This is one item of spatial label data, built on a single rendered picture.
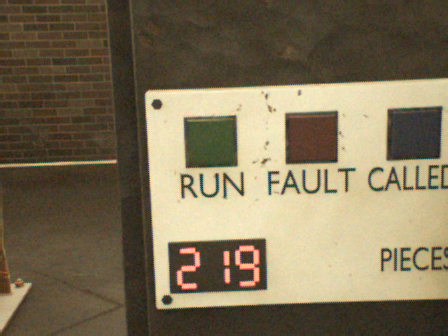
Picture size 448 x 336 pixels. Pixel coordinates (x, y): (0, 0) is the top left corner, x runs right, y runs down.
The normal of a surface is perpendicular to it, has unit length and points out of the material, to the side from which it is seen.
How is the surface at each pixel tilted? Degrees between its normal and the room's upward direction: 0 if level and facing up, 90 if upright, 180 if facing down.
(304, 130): 90
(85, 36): 90
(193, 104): 90
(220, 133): 90
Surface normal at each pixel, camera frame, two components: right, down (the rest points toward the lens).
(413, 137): 0.03, 0.21
